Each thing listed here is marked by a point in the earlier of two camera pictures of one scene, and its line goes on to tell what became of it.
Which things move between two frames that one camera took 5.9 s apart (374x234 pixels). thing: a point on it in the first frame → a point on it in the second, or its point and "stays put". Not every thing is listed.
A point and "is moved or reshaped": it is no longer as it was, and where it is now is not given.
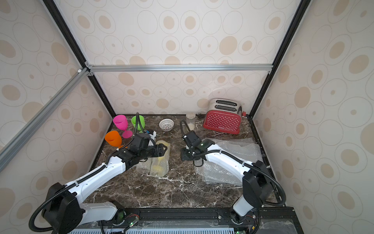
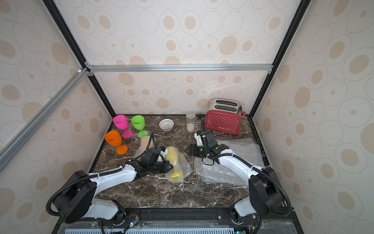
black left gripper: [158, 146] → [165, 170]
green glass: [140, 122] stays put
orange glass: [113, 138] stays put
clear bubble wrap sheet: [212, 173] stays put
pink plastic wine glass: [121, 122] stays put
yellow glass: [159, 167] is moved or reshaped
